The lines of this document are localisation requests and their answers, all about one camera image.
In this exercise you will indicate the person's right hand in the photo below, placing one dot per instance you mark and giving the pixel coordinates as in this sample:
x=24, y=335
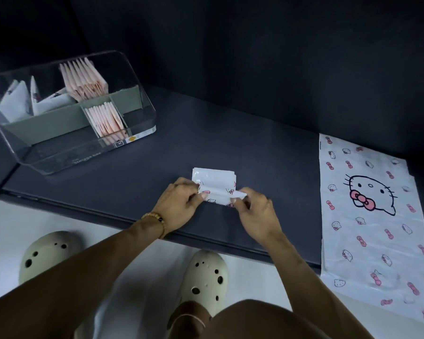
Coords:
x=258, y=218

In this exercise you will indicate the person's left hand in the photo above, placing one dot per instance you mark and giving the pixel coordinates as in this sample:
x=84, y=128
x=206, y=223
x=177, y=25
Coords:
x=176, y=208

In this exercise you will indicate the stack of kitty bags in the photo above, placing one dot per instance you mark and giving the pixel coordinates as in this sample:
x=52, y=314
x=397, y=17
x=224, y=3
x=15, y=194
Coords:
x=357, y=243

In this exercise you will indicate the pink bags row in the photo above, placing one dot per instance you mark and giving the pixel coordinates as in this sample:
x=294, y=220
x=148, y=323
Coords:
x=114, y=116

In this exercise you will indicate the clear plastic organizer box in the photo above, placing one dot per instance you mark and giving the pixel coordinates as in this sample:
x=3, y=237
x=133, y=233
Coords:
x=130, y=98

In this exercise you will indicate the stack of polka dot bags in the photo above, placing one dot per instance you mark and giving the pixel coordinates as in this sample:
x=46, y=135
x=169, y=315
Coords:
x=98, y=81

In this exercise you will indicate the person's right forearm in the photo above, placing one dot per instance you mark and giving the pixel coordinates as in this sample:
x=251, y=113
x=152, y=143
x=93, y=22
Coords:
x=314, y=289

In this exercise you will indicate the person's left forearm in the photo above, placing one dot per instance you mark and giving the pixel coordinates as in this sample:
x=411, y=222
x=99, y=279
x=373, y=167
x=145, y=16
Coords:
x=67, y=285

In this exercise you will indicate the person's right leg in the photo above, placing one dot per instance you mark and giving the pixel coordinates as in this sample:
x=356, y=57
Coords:
x=261, y=321

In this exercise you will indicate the cream right clog shoe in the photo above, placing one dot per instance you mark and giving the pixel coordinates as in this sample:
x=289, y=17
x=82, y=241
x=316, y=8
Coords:
x=205, y=275

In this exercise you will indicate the cream clog shoe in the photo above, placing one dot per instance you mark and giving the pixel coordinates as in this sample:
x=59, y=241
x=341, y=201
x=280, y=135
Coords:
x=46, y=250
x=205, y=275

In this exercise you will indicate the cream left clog shoe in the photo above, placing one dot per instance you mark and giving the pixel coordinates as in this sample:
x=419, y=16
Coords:
x=46, y=250

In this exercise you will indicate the dark blue sofa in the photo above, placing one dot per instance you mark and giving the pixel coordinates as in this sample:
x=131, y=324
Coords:
x=268, y=67

